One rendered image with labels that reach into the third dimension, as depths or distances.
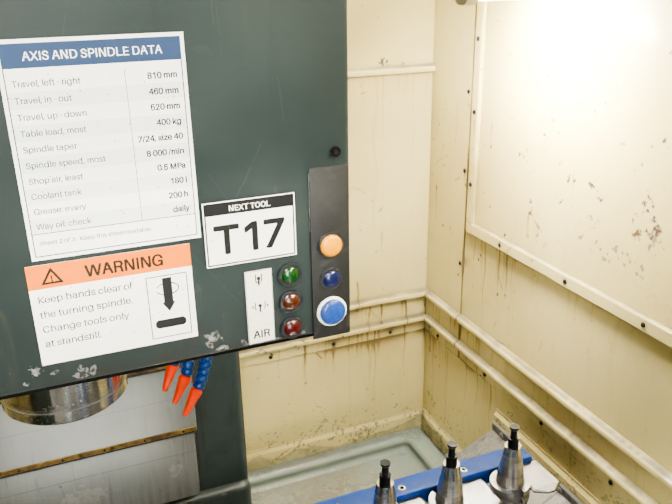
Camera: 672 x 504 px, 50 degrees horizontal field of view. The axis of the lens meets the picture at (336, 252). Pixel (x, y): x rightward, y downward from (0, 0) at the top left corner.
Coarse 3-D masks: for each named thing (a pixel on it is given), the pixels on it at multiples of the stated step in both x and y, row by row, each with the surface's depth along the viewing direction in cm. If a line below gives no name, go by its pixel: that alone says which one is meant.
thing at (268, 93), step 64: (0, 0) 60; (64, 0) 62; (128, 0) 64; (192, 0) 66; (256, 0) 68; (320, 0) 70; (192, 64) 67; (256, 64) 70; (320, 64) 72; (0, 128) 63; (192, 128) 69; (256, 128) 72; (320, 128) 74; (0, 192) 65; (256, 192) 74; (0, 256) 67; (192, 256) 74; (0, 320) 68; (0, 384) 70; (64, 384) 74
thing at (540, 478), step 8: (528, 464) 120; (536, 464) 120; (528, 472) 118; (536, 472) 118; (544, 472) 118; (536, 480) 116; (544, 480) 116; (552, 480) 116; (536, 488) 114; (544, 488) 114; (552, 488) 114
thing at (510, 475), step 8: (504, 448) 112; (520, 448) 111; (504, 456) 112; (512, 456) 111; (520, 456) 112; (504, 464) 112; (512, 464) 112; (520, 464) 112; (504, 472) 112; (512, 472) 112; (520, 472) 112; (496, 480) 114; (504, 480) 113; (512, 480) 112; (520, 480) 113; (504, 488) 113; (512, 488) 112
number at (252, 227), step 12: (252, 216) 75; (264, 216) 75; (276, 216) 76; (288, 216) 76; (240, 228) 75; (252, 228) 75; (264, 228) 76; (276, 228) 76; (288, 228) 77; (240, 240) 75; (252, 240) 76; (264, 240) 76; (276, 240) 77; (288, 240) 77; (252, 252) 76; (264, 252) 76
